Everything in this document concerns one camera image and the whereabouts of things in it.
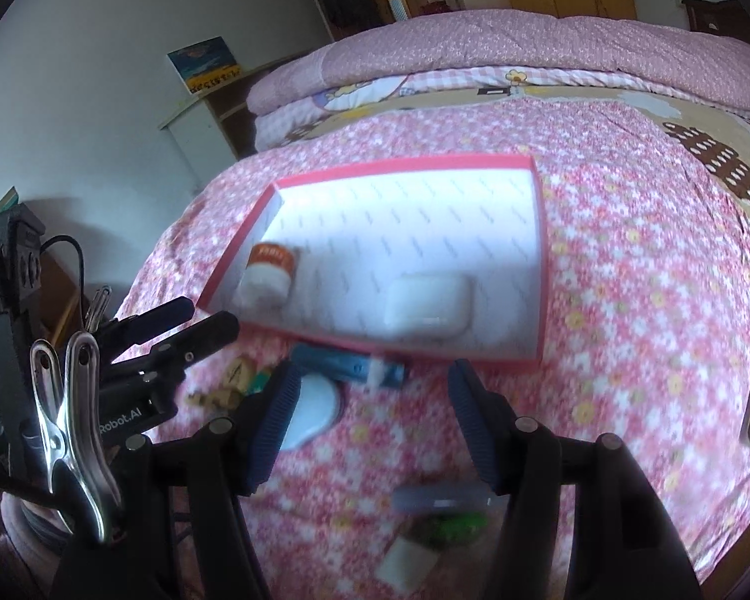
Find brown wooden furniture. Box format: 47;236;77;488
34;250;85;351

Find black cable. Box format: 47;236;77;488
39;234;87;301

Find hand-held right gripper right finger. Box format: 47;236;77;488
446;359;704;600

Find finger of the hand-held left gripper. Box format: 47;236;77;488
150;310;242;384
101;296;197;351

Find round wooden disc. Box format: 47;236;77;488
221;356;257;396

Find dark wooden headboard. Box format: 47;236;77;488
682;0;750;54

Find green and black toy figure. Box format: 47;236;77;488
421;512;490;546

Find white rounded plastic case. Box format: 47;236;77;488
382;273;473;342

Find bedside cabinet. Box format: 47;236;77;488
158;53;314;196

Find metal spring clamp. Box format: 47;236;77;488
30;331;124;545

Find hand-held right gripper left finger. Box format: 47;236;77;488
56;362;302;600

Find blue-grey taped stick tool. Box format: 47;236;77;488
290;342;409;389

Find pink shallow cardboard box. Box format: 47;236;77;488
196;154;548;367

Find folded pink quilt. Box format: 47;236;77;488
245;8;750;132

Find blue and yellow desk calendar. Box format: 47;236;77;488
166;36;244;96

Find white bottle with orange label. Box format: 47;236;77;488
236;242;301;309

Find pink floral bed sheet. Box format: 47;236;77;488
115;100;750;584

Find white charger plug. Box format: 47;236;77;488
375;534;442;594

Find cartoon printed bed sheet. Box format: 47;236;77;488
256;67;750;204

